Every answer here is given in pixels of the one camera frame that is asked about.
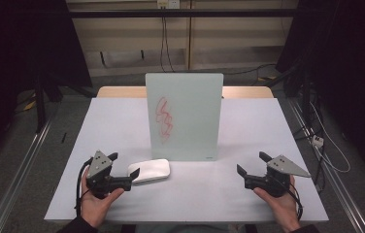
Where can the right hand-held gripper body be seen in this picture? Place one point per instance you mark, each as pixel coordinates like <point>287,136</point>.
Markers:
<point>276,183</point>

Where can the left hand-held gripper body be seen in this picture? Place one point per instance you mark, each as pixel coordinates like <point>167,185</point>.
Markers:
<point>101,181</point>

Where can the person's right hand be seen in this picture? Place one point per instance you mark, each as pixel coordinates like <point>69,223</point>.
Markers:
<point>284,208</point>

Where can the person's left hand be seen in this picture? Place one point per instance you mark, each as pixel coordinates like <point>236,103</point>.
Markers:
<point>96,208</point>

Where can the white board eraser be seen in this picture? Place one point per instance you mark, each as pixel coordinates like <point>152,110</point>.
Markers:
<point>149,171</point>

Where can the white table mat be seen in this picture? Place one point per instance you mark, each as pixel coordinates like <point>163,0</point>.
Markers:
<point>219,194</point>

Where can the black marker pen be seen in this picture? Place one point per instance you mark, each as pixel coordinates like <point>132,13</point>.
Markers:
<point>63,138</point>

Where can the white power strip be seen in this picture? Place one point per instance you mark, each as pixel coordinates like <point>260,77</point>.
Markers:
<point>317,141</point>

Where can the glass whiteboard with red scribble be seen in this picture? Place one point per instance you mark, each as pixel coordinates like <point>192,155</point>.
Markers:
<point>190,123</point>

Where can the black metal stand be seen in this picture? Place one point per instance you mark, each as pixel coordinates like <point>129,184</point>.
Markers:
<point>39,103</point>

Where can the black curtain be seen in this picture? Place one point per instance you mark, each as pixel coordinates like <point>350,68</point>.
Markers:
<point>348,64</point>
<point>15,48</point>

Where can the black horizontal bar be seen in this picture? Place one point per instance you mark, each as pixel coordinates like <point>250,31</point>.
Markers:
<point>183,13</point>

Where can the aluminium floor rail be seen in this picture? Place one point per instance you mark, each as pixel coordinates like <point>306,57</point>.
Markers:
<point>336,187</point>
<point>18,174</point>

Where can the white wall socket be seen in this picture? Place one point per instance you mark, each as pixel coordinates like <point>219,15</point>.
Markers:
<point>168,3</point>

